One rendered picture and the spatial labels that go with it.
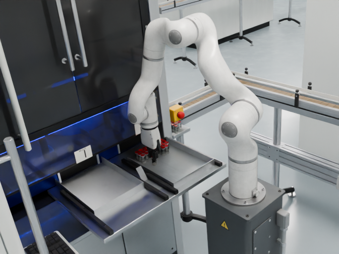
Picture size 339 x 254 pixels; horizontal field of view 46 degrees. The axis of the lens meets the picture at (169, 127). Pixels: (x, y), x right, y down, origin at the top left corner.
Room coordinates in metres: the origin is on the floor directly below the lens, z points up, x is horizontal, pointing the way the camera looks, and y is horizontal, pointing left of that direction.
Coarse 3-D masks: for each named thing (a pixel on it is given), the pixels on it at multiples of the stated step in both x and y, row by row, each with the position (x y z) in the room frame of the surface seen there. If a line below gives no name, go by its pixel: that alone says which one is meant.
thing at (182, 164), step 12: (180, 144) 1.78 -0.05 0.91; (168, 156) 1.73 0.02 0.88; (180, 156) 1.71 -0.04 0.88; (192, 156) 1.70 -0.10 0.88; (204, 156) 1.65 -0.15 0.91; (144, 168) 1.60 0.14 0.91; (156, 168) 1.63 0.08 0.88; (168, 168) 1.62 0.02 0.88; (180, 168) 1.60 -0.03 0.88; (192, 168) 1.59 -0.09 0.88; (204, 168) 1.56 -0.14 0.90; (168, 180) 1.47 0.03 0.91; (180, 180) 1.47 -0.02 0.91
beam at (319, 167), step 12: (252, 132) 2.48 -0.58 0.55; (264, 144) 2.32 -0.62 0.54; (288, 144) 2.27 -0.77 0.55; (264, 156) 2.32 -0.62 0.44; (276, 156) 2.25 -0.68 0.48; (288, 156) 2.18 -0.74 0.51; (300, 156) 2.11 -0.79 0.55; (312, 156) 2.09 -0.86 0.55; (300, 168) 2.11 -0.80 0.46; (312, 168) 2.06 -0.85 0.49; (324, 168) 1.99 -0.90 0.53; (336, 168) 1.94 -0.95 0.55; (324, 180) 1.98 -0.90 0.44; (336, 180) 1.92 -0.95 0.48
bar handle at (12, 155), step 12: (12, 144) 0.90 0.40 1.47; (12, 156) 0.89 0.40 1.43; (12, 168) 0.90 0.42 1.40; (24, 180) 0.90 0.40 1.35; (24, 192) 0.89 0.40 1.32; (24, 204) 0.90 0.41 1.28; (36, 216) 0.90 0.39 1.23; (36, 228) 0.89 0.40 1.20; (36, 240) 0.89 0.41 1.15; (48, 252) 0.91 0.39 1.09
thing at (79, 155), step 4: (84, 148) 1.60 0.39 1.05; (88, 148) 1.61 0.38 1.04; (76, 152) 1.57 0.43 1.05; (80, 152) 1.59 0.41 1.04; (88, 152) 1.61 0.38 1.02; (76, 156) 1.57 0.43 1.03; (80, 156) 1.58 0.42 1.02; (84, 156) 1.60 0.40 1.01; (88, 156) 1.61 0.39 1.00; (76, 160) 1.57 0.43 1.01; (80, 160) 1.58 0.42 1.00
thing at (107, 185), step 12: (96, 168) 1.68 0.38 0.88; (108, 168) 1.67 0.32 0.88; (120, 168) 1.61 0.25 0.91; (72, 180) 1.60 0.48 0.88; (84, 180) 1.59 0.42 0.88; (96, 180) 1.58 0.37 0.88; (108, 180) 1.57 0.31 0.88; (120, 180) 1.56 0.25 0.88; (132, 180) 1.54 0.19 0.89; (72, 192) 1.50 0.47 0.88; (84, 192) 1.49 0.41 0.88; (96, 192) 1.48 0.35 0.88; (108, 192) 1.47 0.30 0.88; (120, 192) 1.46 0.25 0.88; (132, 192) 1.43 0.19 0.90; (84, 204) 1.37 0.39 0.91; (96, 204) 1.40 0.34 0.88; (108, 204) 1.36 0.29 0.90; (96, 216) 1.32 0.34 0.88
